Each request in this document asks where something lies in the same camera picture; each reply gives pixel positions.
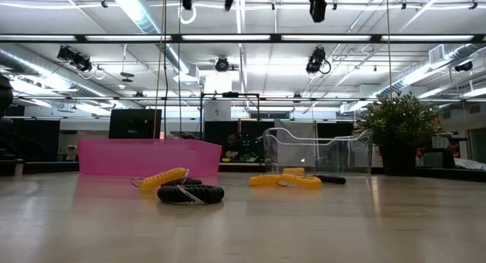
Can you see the pink plastic bin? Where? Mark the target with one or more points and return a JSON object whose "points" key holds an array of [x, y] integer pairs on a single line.
{"points": [[148, 158]]}

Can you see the clear plastic bin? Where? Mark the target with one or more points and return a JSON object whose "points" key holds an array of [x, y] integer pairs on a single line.
{"points": [[341, 156]]}

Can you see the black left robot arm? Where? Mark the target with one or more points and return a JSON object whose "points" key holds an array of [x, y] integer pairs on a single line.
{"points": [[4, 96]]}

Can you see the black aluminium rig frame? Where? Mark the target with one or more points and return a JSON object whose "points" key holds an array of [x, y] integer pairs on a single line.
{"points": [[49, 167]]}

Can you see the black metal frame stand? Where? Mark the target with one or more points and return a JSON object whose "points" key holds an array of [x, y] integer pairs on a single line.
{"points": [[229, 94]]}

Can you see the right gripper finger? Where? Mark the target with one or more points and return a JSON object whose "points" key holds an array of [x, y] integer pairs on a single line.
{"points": [[319, 6]]}

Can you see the black beam with light strips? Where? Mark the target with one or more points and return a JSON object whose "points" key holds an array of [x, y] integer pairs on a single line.
{"points": [[277, 38]]}

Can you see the black computer monitor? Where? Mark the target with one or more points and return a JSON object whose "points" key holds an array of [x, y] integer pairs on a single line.
{"points": [[134, 123]]}

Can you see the green potted plant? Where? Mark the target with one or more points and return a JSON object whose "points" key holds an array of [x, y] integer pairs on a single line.
{"points": [[398, 122]]}

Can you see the black chair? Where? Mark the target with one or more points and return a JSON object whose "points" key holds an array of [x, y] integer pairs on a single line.
{"points": [[436, 158]]}

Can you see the black ceiling camera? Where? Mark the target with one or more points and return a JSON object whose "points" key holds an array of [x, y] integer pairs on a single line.
{"points": [[315, 63], [222, 64], [76, 59], [464, 66]]}

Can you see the black partition panel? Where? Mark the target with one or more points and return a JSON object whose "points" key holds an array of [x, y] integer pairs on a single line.
{"points": [[45, 134], [210, 128]]}

